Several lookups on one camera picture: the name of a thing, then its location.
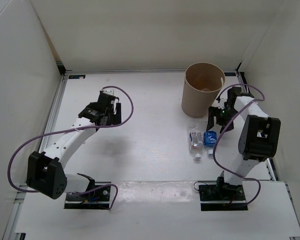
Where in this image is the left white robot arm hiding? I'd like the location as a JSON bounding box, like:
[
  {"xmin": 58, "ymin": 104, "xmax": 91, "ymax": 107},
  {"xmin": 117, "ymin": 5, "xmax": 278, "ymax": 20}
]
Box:
[{"xmin": 26, "ymin": 89, "xmax": 122, "ymax": 200}]

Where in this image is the clear bottle white orange label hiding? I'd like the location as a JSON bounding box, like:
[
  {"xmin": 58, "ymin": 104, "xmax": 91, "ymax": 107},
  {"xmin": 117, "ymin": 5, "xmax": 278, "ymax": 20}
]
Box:
[{"xmin": 188, "ymin": 123, "xmax": 204, "ymax": 162}]

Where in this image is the aluminium table frame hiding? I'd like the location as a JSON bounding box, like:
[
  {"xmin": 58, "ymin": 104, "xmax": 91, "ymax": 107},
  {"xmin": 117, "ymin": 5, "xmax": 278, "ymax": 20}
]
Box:
[{"xmin": 2, "ymin": 59, "xmax": 300, "ymax": 240}]

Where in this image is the brown cardboard bin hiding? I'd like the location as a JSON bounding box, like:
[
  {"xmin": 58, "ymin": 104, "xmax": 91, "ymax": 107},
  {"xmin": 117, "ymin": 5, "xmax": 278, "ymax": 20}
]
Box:
[{"xmin": 181, "ymin": 62, "xmax": 226, "ymax": 118}]

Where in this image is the blue label Pocari Sweat bottle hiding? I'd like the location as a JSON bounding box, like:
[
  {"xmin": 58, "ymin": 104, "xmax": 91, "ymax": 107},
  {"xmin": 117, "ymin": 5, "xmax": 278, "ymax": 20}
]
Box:
[{"xmin": 203, "ymin": 131, "xmax": 218, "ymax": 158}]

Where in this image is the clear plastic bottle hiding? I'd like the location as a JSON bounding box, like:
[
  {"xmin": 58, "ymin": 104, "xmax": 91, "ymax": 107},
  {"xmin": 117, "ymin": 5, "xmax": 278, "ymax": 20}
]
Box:
[{"xmin": 201, "ymin": 87, "xmax": 211, "ymax": 92}]

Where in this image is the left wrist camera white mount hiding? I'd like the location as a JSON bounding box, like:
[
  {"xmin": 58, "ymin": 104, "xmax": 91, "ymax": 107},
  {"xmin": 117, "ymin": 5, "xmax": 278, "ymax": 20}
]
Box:
[{"xmin": 102, "ymin": 88, "xmax": 115, "ymax": 96}]

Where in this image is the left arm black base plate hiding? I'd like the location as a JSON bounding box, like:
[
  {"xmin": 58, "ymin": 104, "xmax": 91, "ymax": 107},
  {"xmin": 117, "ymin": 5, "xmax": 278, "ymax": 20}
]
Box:
[{"xmin": 63, "ymin": 182, "xmax": 111, "ymax": 210}]

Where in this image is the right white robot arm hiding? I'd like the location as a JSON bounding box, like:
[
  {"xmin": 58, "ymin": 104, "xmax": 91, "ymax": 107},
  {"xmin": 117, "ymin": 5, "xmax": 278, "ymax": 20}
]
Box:
[{"xmin": 205, "ymin": 84, "xmax": 281, "ymax": 200}]

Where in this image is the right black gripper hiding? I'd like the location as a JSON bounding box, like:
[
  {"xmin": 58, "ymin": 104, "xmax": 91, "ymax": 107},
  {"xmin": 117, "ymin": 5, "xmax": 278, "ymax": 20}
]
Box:
[{"xmin": 206, "ymin": 106, "xmax": 239, "ymax": 134}]

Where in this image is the white front board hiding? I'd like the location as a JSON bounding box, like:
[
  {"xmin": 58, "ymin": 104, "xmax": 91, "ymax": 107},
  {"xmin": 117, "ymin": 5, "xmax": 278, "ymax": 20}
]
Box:
[{"xmin": 15, "ymin": 181, "xmax": 300, "ymax": 240}]

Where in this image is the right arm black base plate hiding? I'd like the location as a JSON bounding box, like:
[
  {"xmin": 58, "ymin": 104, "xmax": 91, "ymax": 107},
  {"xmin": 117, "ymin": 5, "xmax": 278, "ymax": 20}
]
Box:
[{"xmin": 193, "ymin": 181, "xmax": 248, "ymax": 212}]

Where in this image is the orange plastic bottle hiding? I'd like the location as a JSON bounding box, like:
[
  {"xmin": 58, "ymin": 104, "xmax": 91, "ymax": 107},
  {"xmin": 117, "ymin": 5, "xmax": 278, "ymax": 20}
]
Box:
[{"xmin": 196, "ymin": 77, "xmax": 211, "ymax": 86}]

